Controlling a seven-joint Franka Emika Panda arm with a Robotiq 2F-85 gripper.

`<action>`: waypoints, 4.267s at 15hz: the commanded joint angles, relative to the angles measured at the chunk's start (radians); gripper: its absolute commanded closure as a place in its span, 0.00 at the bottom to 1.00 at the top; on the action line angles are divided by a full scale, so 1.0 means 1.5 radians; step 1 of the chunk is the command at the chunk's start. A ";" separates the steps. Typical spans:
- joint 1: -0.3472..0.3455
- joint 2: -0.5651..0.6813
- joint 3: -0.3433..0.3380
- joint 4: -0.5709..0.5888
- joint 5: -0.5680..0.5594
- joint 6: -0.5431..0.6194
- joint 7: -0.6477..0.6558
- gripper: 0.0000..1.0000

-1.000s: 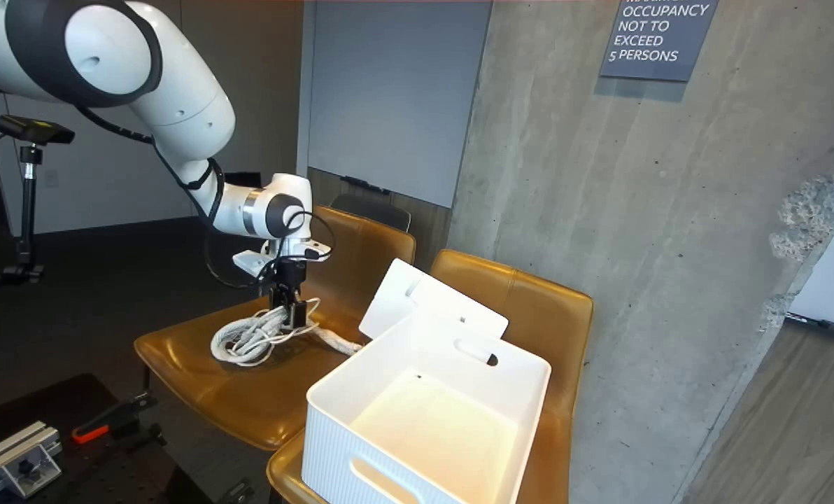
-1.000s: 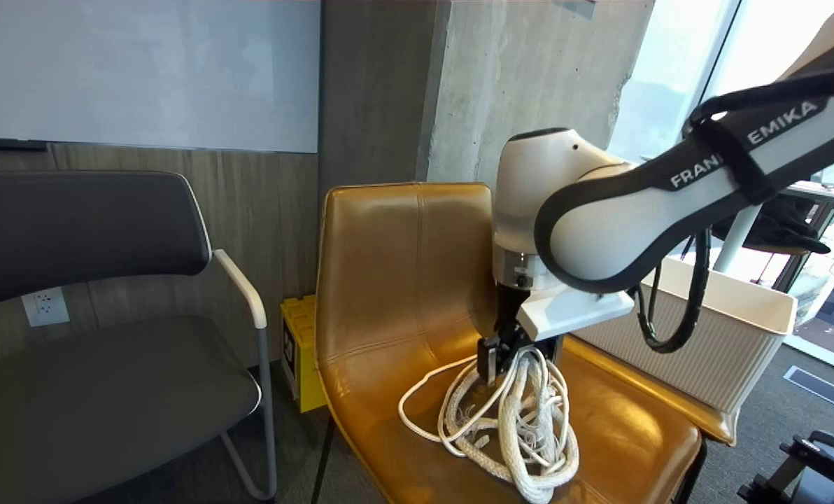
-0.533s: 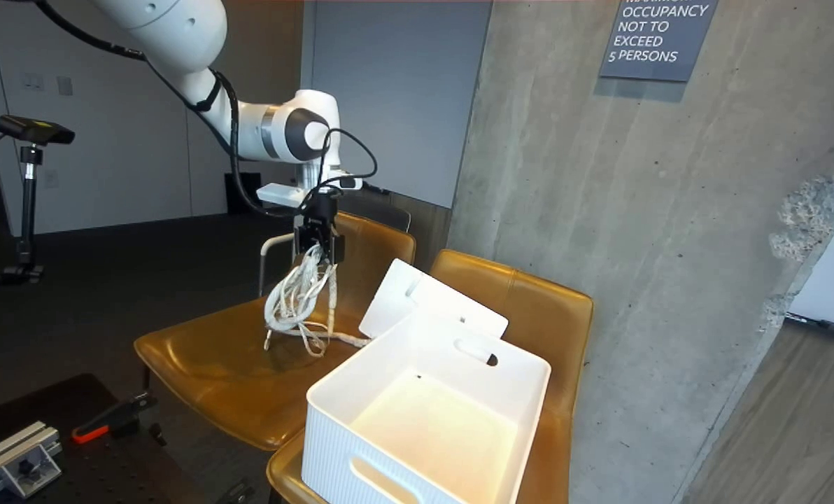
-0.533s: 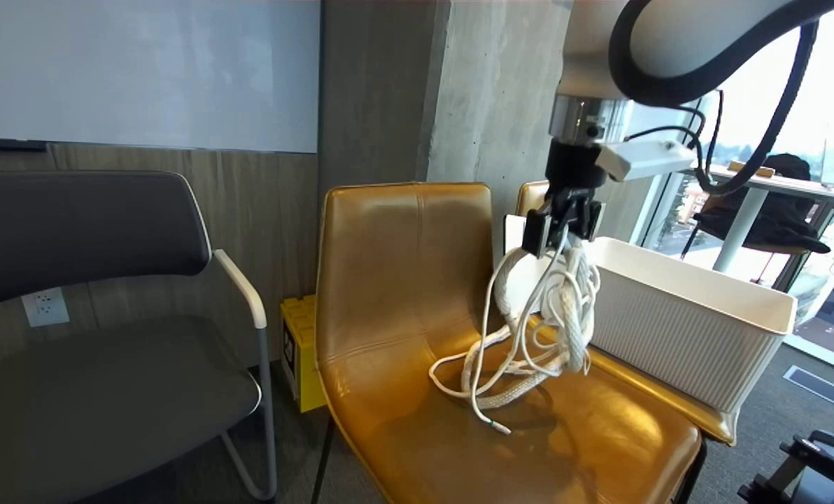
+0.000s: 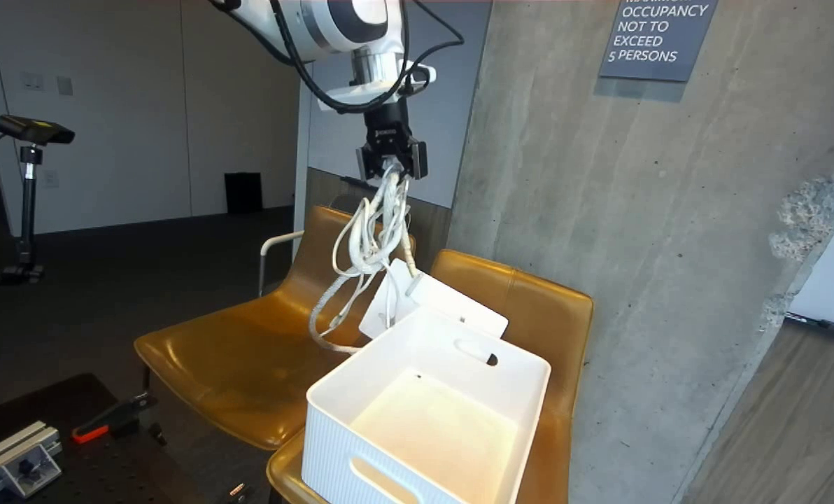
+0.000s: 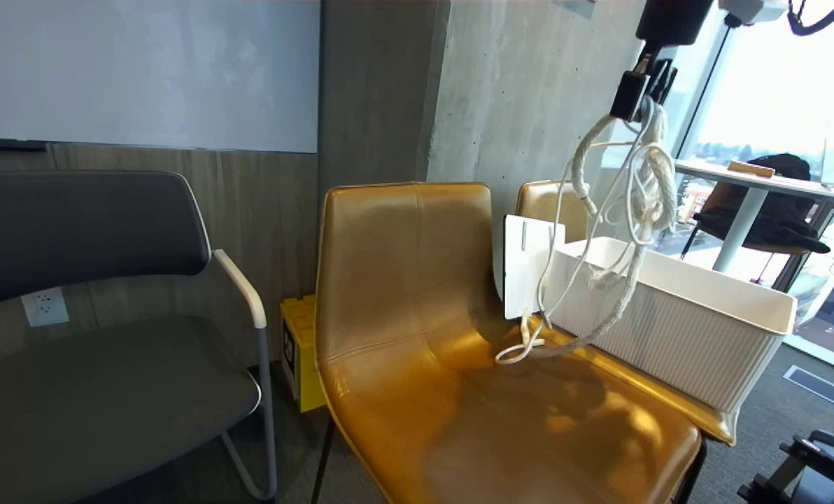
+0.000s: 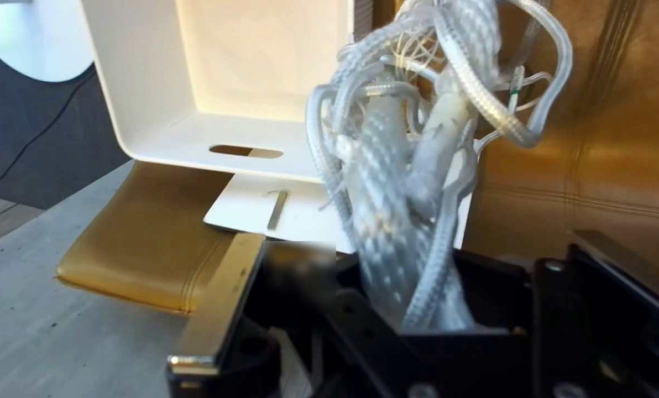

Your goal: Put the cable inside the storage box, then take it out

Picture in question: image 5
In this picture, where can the wooden bench chair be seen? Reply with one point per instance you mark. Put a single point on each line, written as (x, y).
(546, 317)

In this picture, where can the wall whiteboard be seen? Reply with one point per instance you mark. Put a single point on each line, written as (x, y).
(436, 140)

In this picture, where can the white plastic storage box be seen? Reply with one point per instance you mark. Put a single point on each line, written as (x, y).
(436, 438)

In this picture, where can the black wall vent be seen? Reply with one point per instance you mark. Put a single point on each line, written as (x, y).
(245, 193)

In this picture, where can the grey armchair with white frame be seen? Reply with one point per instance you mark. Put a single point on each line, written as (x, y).
(282, 237)

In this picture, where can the white wall switch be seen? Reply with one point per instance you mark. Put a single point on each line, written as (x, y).
(66, 84)

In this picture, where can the black orange clamp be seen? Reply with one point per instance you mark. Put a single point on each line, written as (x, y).
(110, 422)

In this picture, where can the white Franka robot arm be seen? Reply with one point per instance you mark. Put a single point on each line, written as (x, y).
(333, 23)

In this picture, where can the grey occupancy sign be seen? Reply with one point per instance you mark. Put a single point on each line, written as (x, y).
(660, 37)

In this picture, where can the white wall plate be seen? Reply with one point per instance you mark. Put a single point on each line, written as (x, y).
(33, 83)

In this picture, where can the black stereo camera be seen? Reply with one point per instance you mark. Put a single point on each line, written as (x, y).
(34, 129)

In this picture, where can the aluminium profile rail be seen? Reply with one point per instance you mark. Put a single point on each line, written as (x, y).
(12, 462)

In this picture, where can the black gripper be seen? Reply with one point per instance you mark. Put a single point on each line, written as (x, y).
(389, 126)

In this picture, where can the mustard leather chair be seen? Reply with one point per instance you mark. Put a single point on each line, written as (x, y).
(240, 364)

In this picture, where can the black camera tripod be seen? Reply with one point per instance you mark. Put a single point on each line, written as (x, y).
(26, 213)

